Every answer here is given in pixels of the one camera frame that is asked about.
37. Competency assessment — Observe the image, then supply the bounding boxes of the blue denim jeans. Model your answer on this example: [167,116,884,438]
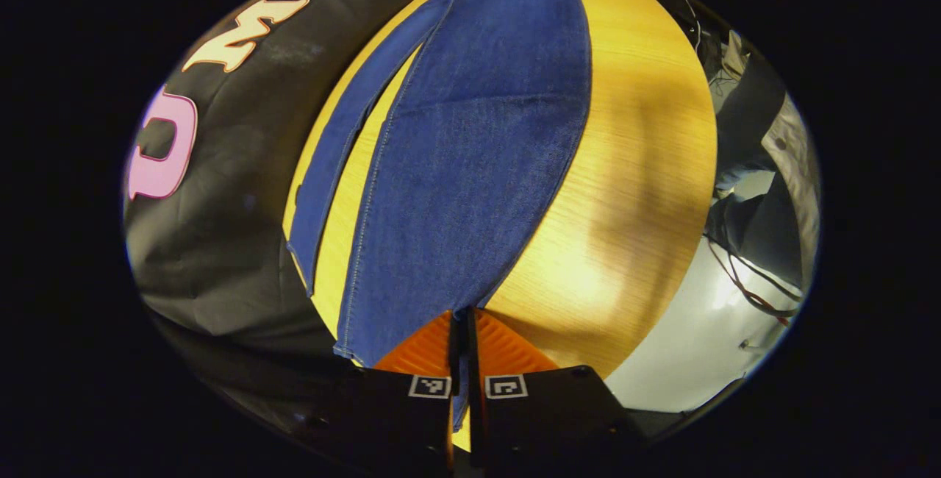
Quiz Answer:
[285,0,593,435]

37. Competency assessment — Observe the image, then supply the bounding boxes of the red cable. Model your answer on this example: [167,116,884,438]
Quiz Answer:
[704,234,799,326]

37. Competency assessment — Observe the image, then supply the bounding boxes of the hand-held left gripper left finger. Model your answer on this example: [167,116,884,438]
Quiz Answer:
[294,309,461,471]

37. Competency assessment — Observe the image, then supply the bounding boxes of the black cable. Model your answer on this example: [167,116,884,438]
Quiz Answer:
[724,243,806,304]

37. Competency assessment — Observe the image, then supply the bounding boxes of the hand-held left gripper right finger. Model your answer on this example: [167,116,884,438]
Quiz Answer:
[465,307,649,468]

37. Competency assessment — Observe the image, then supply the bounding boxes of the black backdrop cloth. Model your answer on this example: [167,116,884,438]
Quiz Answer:
[121,0,471,420]

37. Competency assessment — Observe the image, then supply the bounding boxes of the person's body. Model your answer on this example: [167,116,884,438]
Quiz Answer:
[707,29,821,289]

